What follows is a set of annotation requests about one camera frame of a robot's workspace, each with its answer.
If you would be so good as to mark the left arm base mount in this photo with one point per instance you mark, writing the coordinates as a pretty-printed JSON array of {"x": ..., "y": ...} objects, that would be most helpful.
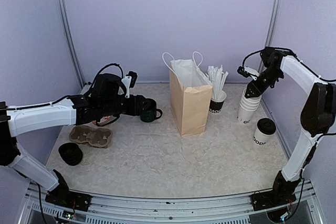
[{"x": 69, "y": 199}]

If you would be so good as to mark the white paper cup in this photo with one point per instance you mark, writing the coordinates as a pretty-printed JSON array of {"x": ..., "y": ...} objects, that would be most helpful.
[{"x": 260, "y": 138}]

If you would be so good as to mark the right aluminium frame post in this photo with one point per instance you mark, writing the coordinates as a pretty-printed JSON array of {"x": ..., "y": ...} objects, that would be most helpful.
[{"x": 272, "y": 23}]

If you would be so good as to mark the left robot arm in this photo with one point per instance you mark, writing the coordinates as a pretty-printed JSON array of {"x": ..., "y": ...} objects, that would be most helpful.
[{"x": 108, "y": 95}]

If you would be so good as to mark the brown paper bag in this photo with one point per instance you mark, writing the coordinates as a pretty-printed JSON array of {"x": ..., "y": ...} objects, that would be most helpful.
[{"x": 190, "y": 94}]

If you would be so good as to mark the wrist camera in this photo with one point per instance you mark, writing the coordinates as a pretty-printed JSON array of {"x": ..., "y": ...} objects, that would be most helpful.
[
  {"x": 129, "y": 82},
  {"x": 248, "y": 72}
]

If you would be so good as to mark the stack of black lids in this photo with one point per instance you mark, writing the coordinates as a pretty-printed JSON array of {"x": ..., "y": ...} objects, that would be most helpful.
[{"x": 71, "y": 153}]

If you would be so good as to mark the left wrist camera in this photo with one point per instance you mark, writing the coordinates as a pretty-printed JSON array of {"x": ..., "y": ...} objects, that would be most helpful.
[{"x": 129, "y": 82}]

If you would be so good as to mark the aluminium frame post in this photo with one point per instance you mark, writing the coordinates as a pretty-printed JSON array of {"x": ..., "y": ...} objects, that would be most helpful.
[
  {"x": 272, "y": 23},
  {"x": 70, "y": 42}
]

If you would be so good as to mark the left aluminium frame post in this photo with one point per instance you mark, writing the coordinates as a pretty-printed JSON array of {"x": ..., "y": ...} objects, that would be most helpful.
[{"x": 70, "y": 42}]

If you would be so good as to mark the cardboard cup carrier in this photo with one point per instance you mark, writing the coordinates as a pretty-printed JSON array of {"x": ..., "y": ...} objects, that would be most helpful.
[{"x": 99, "y": 137}]

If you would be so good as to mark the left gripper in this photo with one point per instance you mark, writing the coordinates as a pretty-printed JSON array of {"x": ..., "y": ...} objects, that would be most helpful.
[{"x": 136, "y": 108}]

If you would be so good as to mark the black cup with straws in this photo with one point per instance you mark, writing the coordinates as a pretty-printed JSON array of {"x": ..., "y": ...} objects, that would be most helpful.
[{"x": 217, "y": 78}]

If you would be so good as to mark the black cup lid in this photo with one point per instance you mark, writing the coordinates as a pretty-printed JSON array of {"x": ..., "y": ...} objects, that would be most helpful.
[{"x": 266, "y": 126}]

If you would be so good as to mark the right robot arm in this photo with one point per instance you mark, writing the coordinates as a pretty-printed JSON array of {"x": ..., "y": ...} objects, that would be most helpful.
[{"x": 317, "y": 115}]

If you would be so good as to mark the red patterned bowl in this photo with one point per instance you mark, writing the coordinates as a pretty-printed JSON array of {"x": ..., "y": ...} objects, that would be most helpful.
[{"x": 103, "y": 121}]

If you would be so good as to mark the stack of white cups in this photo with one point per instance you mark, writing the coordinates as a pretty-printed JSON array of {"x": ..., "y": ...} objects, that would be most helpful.
[{"x": 247, "y": 107}]

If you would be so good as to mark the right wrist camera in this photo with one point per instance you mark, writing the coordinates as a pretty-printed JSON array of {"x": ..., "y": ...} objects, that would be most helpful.
[{"x": 248, "y": 72}]

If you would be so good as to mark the front aluminium rail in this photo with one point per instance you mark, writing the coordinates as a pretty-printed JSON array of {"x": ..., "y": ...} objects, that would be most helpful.
[{"x": 236, "y": 208}]

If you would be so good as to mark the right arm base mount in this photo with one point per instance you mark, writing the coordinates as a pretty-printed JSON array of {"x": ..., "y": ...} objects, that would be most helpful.
[{"x": 272, "y": 198}]

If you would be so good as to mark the dark green mug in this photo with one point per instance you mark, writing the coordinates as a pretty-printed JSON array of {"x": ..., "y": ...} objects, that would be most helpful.
[{"x": 151, "y": 112}]

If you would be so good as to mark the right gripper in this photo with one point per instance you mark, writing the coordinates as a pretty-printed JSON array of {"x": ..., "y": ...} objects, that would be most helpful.
[{"x": 258, "y": 90}]

